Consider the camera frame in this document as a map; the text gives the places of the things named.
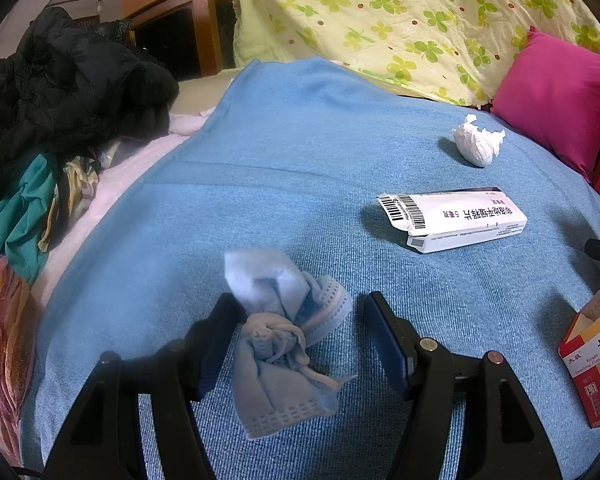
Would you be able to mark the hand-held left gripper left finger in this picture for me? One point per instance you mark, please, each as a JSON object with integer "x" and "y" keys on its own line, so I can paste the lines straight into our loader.
{"x": 215, "y": 355}

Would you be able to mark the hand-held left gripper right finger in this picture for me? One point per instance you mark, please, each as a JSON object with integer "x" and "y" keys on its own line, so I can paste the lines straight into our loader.
{"x": 385, "y": 350}

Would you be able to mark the blue face mask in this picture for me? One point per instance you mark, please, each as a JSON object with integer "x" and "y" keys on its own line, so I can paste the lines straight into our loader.
{"x": 275, "y": 385}

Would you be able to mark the orange and white medicine box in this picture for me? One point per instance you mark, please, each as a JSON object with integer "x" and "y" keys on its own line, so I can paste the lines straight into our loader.
{"x": 595, "y": 375}

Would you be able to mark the crumpled white tissue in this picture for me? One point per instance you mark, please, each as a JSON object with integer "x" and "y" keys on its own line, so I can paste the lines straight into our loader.
{"x": 475, "y": 142}

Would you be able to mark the magenta pillow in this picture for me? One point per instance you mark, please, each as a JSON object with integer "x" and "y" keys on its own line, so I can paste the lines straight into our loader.
{"x": 555, "y": 90}

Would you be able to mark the blue blanket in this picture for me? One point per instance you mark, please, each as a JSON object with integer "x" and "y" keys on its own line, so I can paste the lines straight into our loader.
{"x": 280, "y": 160}

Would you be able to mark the orange patterned cloth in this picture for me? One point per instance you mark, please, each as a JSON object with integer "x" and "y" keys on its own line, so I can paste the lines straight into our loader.
{"x": 5, "y": 335}

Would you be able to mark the pink bed sheet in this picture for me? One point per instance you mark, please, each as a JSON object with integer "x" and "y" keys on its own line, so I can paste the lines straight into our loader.
{"x": 130, "y": 160}

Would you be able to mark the yellow patterned cloth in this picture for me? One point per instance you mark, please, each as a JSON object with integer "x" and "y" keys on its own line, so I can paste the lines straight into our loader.
{"x": 75, "y": 180}

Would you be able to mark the teal cloth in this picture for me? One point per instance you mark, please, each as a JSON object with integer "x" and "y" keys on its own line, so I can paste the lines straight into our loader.
{"x": 15, "y": 220}

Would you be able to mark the beige mattress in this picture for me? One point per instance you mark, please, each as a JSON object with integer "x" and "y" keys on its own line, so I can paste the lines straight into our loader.
{"x": 200, "y": 95}

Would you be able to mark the black jacket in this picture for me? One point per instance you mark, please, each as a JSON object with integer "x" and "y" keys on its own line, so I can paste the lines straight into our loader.
{"x": 70, "y": 90}

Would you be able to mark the green clover print sheet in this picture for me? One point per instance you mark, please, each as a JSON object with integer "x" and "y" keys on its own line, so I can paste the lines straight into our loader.
{"x": 380, "y": 10}

